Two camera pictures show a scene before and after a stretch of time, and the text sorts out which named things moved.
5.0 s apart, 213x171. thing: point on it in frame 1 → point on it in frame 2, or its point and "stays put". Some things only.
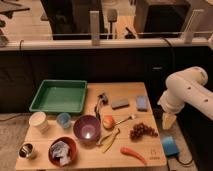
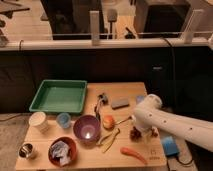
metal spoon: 131,117 stays put
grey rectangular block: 119,104 stays put
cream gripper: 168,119 → 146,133
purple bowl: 86,129 stays put
